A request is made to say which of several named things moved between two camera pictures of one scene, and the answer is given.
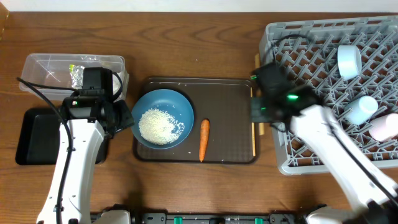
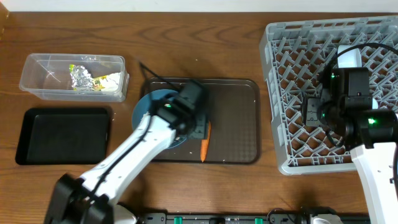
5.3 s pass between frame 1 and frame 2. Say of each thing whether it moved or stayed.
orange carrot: stayed
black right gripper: moved
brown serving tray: stayed
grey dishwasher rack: stayed
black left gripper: moved
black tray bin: stayed
